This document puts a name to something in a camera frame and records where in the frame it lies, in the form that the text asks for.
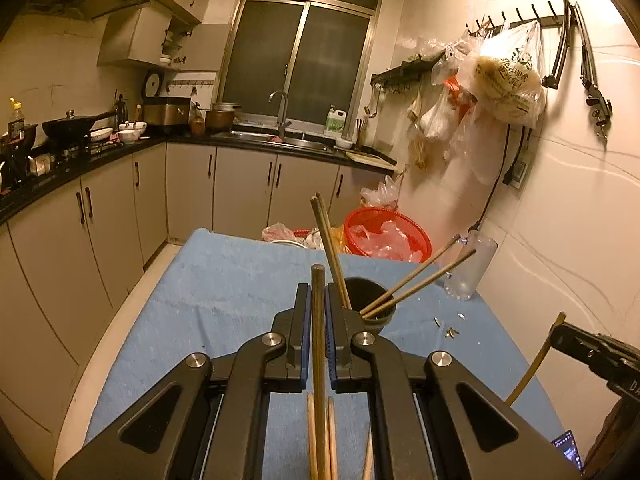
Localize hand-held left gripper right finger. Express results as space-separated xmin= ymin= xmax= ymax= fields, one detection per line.
xmin=325 ymin=282 xmax=584 ymax=480

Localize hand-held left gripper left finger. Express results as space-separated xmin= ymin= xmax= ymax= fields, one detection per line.
xmin=55 ymin=282 xmax=313 ymax=480

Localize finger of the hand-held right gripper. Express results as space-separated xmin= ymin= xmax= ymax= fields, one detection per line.
xmin=547 ymin=322 xmax=610 ymax=378

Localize long wooden chopstick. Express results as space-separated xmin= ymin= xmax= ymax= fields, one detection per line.
xmin=359 ymin=234 xmax=462 ymax=315
xmin=504 ymin=311 xmax=567 ymax=407
xmin=310 ymin=263 xmax=332 ymax=480
xmin=309 ymin=196 xmax=351 ymax=311
xmin=362 ymin=249 xmax=477 ymax=320
xmin=315 ymin=192 xmax=353 ymax=309

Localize black chopstick holder cup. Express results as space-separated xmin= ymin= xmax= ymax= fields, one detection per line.
xmin=342 ymin=276 xmax=398 ymax=336

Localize group of wooden chopsticks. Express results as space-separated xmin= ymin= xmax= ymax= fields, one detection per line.
xmin=305 ymin=392 xmax=375 ymax=480

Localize person's right forearm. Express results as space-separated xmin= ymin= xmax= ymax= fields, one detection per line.
xmin=584 ymin=399 xmax=640 ymax=478

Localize blue tablecloth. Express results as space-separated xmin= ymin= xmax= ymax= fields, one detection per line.
xmin=82 ymin=227 xmax=567 ymax=480

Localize smartphone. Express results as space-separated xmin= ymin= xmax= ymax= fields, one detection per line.
xmin=551 ymin=429 xmax=584 ymax=472

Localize pink plastic bag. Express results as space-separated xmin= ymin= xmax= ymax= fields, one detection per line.
xmin=261 ymin=222 xmax=303 ymax=245

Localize crumpled clear plastic bags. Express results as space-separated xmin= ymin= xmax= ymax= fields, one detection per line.
xmin=349 ymin=219 xmax=425 ymax=264

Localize small scattered seed shells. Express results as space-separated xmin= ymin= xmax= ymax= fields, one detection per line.
xmin=432 ymin=311 xmax=467 ymax=339

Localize red plastic basket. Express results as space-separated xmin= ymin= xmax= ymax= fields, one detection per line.
xmin=343 ymin=206 xmax=433 ymax=264

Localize clear plastic cup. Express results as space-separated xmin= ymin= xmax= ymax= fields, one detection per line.
xmin=443 ymin=236 xmax=499 ymax=302

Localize lower kitchen cabinets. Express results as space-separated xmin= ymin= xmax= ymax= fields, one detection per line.
xmin=0 ymin=142 xmax=397 ymax=463

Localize cutting board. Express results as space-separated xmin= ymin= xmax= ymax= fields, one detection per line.
xmin=344 ymin=149 xmax=397 ymax=172

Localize steel sink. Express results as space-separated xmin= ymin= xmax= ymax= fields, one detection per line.
xmin=214 ymin=129 xmax=334 ymax=154

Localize white detergent bottle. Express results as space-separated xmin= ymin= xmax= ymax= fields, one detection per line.
xmin=323 ymin=105 xmax=348 ymax=137

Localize metal faucet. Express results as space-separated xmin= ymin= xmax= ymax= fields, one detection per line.
xmin=268 ymin=90 xmax=293 ymax=142

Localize metal cooking pot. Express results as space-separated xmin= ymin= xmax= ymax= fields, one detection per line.
xmin=205 ymin=102 xmax=242 ymax=134

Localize black kitchen countertop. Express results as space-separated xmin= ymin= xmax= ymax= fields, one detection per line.
xmin=0 ymin=129 xmax=399 ymax=227

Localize hanging clear plastic bags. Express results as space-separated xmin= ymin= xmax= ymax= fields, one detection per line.
xmin=406 ymin=34 xmax=507 ymax=187

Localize steel countertop appliance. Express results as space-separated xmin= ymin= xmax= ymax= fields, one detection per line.
xmin=143 ymin=96 xmax=193 ymax=136

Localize white printed plastic bag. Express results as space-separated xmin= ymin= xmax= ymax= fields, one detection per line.
xmin=469 ymin=19 xmax=548 ymax=129

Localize kitchen window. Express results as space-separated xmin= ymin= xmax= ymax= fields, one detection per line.
xmin=216 ymin=0 xmax=390 ymax=135

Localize round kitchen scale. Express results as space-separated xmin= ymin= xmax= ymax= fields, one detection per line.
xmin=144 ymin=69 xmax=166 ymax=99

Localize black wok with lid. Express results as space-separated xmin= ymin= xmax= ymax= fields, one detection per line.
xmin=41 ymin=109 xmax=119 ymax=144

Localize yellow-cap oil bottle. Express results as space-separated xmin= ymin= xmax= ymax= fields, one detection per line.
xmin=7 ymin=99 xmax=27 ymax=162

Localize wall socket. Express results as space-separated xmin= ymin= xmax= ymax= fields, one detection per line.
xmin=512 ymin=157 xmax=532 ymax=189

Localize black power cable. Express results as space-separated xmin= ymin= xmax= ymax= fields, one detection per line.
xmin=466 ymin=122 xmax=532 ymax=242

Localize black wall shelf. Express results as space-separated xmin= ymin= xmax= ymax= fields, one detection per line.
xmin=370 ymin=49 xmax=447 ymax=92

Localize black wall hook rail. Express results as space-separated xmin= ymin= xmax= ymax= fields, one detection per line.
xmin=466 ymin=0 xmax=572 ymax=32

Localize small open wall cabinet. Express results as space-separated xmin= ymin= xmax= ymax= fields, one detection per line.
xmin=97 ymin=7 xmax=194 ymax=69

